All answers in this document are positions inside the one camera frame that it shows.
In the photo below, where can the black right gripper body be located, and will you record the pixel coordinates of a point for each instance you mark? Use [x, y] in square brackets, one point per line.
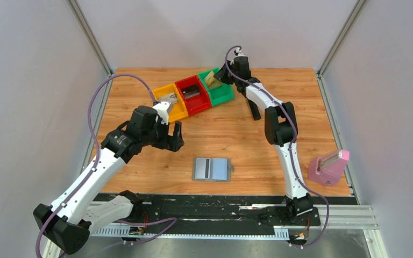
[234, 78]

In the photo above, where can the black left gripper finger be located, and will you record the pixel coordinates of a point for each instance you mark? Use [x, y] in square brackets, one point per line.
[175, 143]
[177, 132]

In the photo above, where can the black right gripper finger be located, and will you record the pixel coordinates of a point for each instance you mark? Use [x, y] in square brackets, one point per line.
[223, 69]
[221, 76]

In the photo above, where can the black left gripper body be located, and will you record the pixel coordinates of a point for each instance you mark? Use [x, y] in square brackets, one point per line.
[161, 138]

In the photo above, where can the grey card holder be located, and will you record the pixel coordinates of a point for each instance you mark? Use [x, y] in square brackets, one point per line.
[212, 169]

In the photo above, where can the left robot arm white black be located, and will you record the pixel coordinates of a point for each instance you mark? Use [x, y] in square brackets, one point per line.
[68, 221]

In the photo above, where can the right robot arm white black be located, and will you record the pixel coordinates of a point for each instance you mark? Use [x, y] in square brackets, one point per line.
[280, 128]

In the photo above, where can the gold card in green bin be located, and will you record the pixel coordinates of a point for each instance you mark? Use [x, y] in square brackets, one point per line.
[214, 84]

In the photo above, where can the silver card in yellow bin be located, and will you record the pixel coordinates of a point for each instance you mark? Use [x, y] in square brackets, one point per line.
[170, 97]

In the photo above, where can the black card in red bin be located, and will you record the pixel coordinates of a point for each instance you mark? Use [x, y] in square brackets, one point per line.
[190, 91]

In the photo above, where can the pink card stand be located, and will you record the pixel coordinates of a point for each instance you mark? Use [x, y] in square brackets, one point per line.
[328, 169]

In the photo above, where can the green plastic bin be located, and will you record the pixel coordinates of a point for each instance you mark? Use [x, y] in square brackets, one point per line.
[220, 94]

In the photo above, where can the yellow plastic bin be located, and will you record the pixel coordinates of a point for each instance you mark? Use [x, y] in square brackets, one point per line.
[179, 110]

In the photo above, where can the red plastic bin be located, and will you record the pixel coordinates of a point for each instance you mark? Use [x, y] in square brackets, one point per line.
[198, 103]

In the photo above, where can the black handheld microphone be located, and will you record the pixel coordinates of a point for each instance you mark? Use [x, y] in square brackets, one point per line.
[254, 109]

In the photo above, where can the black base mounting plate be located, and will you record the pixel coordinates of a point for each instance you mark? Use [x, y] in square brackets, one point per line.
[222, 215]

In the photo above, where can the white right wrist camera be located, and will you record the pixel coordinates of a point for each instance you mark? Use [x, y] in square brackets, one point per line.
[238, 53]

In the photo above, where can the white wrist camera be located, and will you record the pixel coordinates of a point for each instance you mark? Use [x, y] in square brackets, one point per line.
[238, 53]
[163, 109]

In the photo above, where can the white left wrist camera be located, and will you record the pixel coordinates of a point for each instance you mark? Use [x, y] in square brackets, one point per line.
[163, 109]

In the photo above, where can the left aluminium frame post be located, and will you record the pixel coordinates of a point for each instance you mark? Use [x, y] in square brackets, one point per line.
[101, 99]

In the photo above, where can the aluminium frame post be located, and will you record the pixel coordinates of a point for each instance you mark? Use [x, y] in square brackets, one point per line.
[347, 26]
[101, 99]

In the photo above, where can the right aluminium frame post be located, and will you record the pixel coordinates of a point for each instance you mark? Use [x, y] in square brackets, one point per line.
[347, 26]

